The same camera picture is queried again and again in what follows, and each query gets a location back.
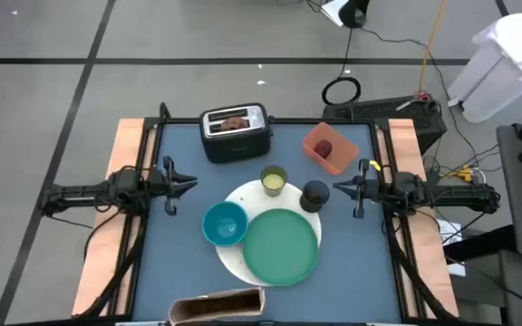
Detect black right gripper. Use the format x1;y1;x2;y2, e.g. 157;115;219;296
333;158;387;220

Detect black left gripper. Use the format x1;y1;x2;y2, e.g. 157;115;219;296
145;155;199;216

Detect red apple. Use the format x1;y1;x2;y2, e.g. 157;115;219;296
314;139;334;160

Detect purple cereal box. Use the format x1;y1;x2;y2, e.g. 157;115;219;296
167;286;267;326

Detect black mesh cup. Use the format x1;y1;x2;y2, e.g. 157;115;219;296
299;179;331;215

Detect orange plastic container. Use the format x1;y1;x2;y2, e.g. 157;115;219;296
302;121;361;177

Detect teal bowl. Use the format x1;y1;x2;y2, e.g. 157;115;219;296
201;200;250;248

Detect black and chrome toaster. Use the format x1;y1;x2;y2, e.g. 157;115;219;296
198;102;275;165

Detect white woven round placemat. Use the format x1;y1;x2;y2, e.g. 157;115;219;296
215;178;323;288

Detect green glass cup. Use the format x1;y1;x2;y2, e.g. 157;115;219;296
260;165;289;198

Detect wooden table side board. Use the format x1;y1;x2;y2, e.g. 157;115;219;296
387;118;460;319
71;118;147;318

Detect brown bread slice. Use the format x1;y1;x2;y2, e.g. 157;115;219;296
219;116;250;133

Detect green plate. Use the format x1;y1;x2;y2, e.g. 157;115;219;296
241;207;320;288

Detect white printed paper sheet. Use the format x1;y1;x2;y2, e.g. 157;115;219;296
436;218;468;278

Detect yellow power plug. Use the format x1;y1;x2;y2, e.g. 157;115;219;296
449;164;474;183

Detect black round stand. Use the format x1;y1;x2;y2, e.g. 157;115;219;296
337;0;372;30

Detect white plastic bin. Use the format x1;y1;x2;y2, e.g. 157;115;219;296
446;12;522;125

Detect coiled black cable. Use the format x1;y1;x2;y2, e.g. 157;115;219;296
320;75;363;108

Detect red-handled scissors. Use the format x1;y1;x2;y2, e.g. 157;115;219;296
394;90;431;112

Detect yellow cable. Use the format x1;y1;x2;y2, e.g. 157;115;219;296
418;0;449;92

